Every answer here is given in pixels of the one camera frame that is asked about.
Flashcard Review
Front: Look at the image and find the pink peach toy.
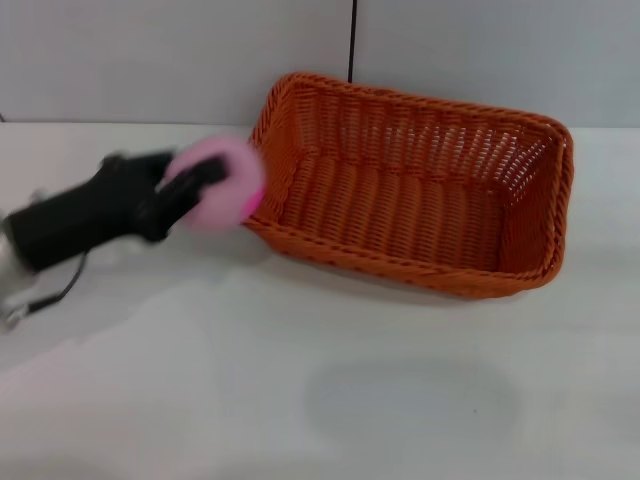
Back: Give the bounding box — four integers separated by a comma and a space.
163, 137, 267, 234

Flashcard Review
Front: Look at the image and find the black vertical wall strip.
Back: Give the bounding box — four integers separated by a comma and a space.
346, 0, 361, 84

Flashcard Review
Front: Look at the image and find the black thin cable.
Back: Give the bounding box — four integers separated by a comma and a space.
28, 251, 87, 314

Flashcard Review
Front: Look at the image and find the orange woven plastic basket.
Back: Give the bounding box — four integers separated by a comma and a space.
241, 72, 575, 293

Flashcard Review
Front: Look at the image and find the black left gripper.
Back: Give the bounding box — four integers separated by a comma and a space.
8, 148, 229, 275

